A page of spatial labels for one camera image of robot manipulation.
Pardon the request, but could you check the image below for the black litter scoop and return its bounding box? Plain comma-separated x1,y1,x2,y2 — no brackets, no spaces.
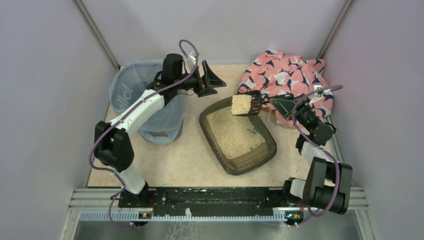
230,90,269,117

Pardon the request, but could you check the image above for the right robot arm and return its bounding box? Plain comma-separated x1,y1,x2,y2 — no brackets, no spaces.
269,94,353,215

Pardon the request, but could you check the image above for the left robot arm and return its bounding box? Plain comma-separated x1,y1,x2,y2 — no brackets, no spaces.
89,53,226,207

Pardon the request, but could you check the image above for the brown litter box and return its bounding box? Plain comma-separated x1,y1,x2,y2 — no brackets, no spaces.
198,97,278,176

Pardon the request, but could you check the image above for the pink patterned cloth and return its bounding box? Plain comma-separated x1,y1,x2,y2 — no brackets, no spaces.
237,49,334,129

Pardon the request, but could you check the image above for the blue-lined trash bin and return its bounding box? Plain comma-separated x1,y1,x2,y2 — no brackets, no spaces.
109,59,188,144

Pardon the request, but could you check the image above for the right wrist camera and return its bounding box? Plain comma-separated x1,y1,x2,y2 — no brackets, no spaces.
309,83,324,104

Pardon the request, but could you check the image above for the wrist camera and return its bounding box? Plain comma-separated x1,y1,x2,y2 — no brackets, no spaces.
185,51,198,72
309,83,324,104

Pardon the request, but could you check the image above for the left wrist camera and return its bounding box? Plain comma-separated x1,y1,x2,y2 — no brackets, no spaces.
185,51,198,72

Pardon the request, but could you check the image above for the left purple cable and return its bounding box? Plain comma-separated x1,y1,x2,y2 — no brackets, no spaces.
88,39,200,230

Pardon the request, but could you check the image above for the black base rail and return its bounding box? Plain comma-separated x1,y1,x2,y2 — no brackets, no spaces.
71,187,369,223

